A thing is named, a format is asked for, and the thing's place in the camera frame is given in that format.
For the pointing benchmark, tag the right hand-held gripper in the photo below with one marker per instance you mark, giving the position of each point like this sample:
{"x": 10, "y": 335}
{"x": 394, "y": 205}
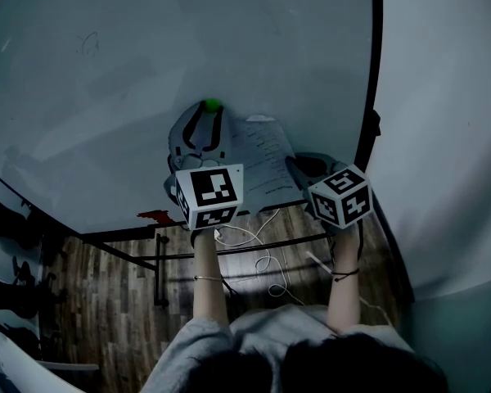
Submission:
{"x": 343, "y": 199}

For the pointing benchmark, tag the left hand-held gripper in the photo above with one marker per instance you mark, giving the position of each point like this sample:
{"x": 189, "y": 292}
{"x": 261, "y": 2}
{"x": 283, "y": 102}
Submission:
{"x": 210, "y": 195}

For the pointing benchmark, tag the green round magnet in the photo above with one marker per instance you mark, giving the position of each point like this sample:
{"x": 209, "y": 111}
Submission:
{"x": 213, "y": 105}

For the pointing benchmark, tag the white printed paper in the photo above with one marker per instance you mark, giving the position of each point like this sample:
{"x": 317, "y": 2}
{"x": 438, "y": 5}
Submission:
{"x": 266, "y": 162}

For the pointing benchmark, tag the black-framed whiteboard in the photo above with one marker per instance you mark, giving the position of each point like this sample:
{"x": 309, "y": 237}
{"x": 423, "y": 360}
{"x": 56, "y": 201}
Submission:
{"x": 106, "y": 117}

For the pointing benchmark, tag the person's left forearm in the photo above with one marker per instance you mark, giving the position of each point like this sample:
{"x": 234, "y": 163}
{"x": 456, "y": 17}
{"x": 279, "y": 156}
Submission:
{"x": 210, "y": 293}

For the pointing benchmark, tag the person's right forearm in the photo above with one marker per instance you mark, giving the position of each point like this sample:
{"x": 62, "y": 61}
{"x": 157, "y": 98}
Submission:
{"x": 345, "y": 301}

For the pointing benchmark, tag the red eraser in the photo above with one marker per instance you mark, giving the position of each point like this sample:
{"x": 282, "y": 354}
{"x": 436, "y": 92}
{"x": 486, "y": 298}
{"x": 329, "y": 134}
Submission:
{"x": 155, "y": 216}

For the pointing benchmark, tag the white flat strip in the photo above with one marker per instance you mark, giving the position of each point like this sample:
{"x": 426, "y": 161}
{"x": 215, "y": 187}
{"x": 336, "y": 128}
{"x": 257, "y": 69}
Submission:
{"x": 319, "y": 262}

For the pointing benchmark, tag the white power adapter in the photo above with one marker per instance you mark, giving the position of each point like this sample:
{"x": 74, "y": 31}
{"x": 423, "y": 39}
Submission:
{"x": 218, "y": 235}

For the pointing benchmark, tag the grey shirt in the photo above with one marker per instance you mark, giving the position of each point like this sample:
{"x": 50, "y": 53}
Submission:
{"x": 266, "y": 334}

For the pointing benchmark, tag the black office chair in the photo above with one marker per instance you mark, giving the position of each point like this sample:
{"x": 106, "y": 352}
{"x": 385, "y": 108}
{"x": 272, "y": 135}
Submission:
{"x": 20, "y": 293}
{"x": 8, "y": 223}

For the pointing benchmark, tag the grey-green door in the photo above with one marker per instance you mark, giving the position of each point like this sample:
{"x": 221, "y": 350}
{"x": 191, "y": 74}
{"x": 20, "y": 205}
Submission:
{"x": 458, "y": 342}

